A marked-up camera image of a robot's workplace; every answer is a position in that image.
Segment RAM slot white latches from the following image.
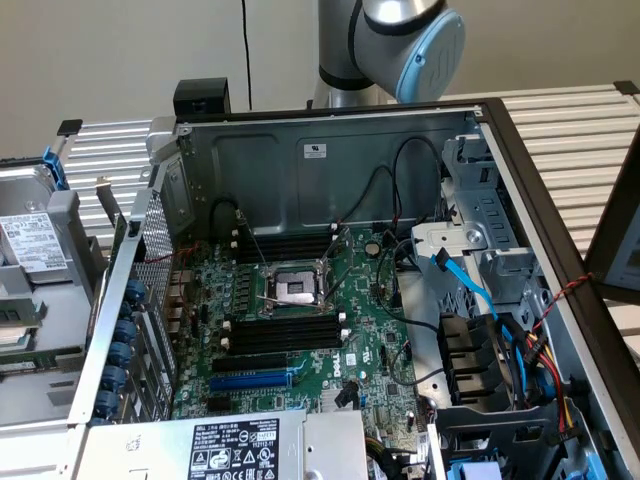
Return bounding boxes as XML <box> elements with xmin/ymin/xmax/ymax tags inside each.
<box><xmin>230</xmin><ymin>242</ymin><xmax>342</xmax><ymax>266</ymax></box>
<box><xmin>222</xmin><ymin>315</ymin><xmax>349</xmax><ymax>341</ymax></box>
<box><xmin>219</xmin><ymin>333</ymin><xmax>351</xmax><ymax>357</ymax></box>
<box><xmin>229</xmin><ymin>227</ymin><xmax>341</xmax><ymax>252</ymax></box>

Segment steel socket cover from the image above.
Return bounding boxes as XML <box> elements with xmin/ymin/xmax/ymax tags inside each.
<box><xmin>319</xmin><ymin>225</ymin><xmax>357</xmax><ymax>304</ymax></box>

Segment thin steel locking lever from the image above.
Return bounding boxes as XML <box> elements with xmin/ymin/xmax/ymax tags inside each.
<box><xmin>257</xmin><ymin>293</ymin><xmax>331</xmax><ymax>309</ymax></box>
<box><xmin>237</xmin><ymin>208</ymin><xmax>274</xmax><ymax>279</ymax></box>

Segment green Dell motherboard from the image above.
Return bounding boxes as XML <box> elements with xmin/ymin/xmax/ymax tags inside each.
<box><xmin>172</xmin><ymin>224</ymin><xmax>422</xmax><ymax>451</ymax></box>

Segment open grey PC case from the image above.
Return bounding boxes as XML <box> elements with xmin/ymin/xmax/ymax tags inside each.
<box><xmin>67</xmin><ymin>97</ymin><xmax>640</xmax><ymax>480</ymax></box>

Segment long black expansion slot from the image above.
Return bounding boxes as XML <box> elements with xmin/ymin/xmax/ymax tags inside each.
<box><xmin>211</xmin><ymin>352</ymin><xmax>290</xmax><ymax>375</ymax></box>

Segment blue expansion slot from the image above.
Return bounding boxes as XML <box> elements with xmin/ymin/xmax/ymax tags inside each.
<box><xmin>208</xmin><ymin>364</ymin><xmax>304</xmax><ymax>395</ymax></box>

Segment silver finned heatsink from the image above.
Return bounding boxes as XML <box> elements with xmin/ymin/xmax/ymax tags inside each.
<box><xmin>319</xmin><ymin>388</ymin><xmax>362</xmax><ymax>412</ymax></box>

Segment silver disk bay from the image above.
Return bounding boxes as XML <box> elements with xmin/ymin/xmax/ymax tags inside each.
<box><xmin>409</xmin><ymin>133</ymin><xmax>546</xmax><ymax>321</ymax></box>

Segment black fan shroud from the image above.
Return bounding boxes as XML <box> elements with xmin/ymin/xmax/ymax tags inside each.
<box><xmin>436</xmin><ymin>310</ymin><xmax>524</xmax><ymax>409</ymax></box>

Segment black box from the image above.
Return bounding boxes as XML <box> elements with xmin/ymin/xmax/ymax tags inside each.
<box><xmin>173</xmin><ymin>78</ymin><xmax>232</xmax><ymax>117</ymax></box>

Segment short black expansion slot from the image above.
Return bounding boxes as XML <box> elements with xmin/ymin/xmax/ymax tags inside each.
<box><xmin>206</xmin><ymin>396</ymin><xmax>240</xmax><ymax>415</ymax></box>

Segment green graphics card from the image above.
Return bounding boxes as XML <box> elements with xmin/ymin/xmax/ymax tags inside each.
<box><xmin>93</xmin><ymin>174</ymin><xmax>130</xmax><ymax>264</ymax></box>

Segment black plastic drive cage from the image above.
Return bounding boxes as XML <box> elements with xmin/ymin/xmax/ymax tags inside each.
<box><xmin>433</xmin><ymin>402</ymin><xmax>569</xmax><ymax>480</ymax></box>

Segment grey drive tray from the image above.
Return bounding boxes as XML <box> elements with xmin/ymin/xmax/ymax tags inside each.
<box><xmin>0</xmin><ymin>164</ymin><xmax>109</xmax><ymax>431</ymax></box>

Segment silver power supply unit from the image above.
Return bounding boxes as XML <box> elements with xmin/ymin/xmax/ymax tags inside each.
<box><xmin>87</xmin><ymin>410</ymin><xmax>369</xmax><ymax>480</ymax></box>

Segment blue plastic disk clip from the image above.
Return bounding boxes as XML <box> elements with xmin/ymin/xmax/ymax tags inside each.
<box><xmin>41</xmin><ymin>146</ymin><xmax>70</xmax><ymax>192</ymax></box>

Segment blue plastic caddy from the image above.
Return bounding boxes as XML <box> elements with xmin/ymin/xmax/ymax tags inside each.
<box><xmin>446</xmin><ymin>459</ymin><xmax>509</xmax><ymax>480</ymax></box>

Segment black framed panel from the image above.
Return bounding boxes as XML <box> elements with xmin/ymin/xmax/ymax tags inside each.
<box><xmin>583</xmin><ymin>132</ymin><xmax>640</xmax><ymax>304</ymax></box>

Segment silver hard disk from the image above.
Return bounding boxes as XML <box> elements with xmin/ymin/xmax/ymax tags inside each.
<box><xmin>0</xmin><ymin>165</ymin><xmax>71</xmax><ymax>284</ymax></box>

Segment black arched wire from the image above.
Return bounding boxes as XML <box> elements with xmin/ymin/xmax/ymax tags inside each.
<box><xmin>342</xmin><ymin>164</ymin><xmax>397</xmax><ymax>224</ymax></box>
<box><xmin>391</xmin><ymin>135</ymin><xmax>449</xmax><ymax>227</ymax></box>

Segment black looped wire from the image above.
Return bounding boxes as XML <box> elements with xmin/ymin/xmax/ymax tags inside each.
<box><xmin>209</xmin><ymin>197</ymin><xmax>247</xmax><ymax>241</ymax></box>

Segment black curved wire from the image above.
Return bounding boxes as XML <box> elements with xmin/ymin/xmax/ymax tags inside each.
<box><xmin>377</xmin><ymin>237</ymin><xmax>442</xmax><ymax>334</ymax></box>

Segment blue SATA wire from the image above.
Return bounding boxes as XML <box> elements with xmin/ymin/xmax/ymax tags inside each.
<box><xmin>430</xmin><ymin>248</ymin><xmax>531</xmax><ymax>374</ymax></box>

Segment red black twisted wire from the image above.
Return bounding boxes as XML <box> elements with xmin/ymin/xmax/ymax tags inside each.
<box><xmin>143</xmin><ymin>241</ymin><xmax>202</xmax><ymax>266</ymax></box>
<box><xmin>527</xmin><ymin>272</ymin><xmax>594</xmax><ymax>336</ymax></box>

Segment black wire plug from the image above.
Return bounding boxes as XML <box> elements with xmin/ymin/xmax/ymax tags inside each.
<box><xmin>334</xmin><ymin>381</ymin><xmax>358</xmax><ymax>409</ymax></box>

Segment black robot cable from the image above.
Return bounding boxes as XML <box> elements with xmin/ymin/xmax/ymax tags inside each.
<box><xmin>240</xmin><ymin>0</ymin><xmax>253</xmax><ymax>112</ymax></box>

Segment black yellow wire bundle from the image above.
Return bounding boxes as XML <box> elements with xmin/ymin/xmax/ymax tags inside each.
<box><xmin>363</xmin><ymin>433</ymin><xmax>431</xmax><ymax>480</ymax></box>

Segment red yellow power wire bundle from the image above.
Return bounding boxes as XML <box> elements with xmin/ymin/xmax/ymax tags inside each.
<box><xmin>519</xmin><ymin>327</ymin><xmax>579</xmax><ymax>444</ymax></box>

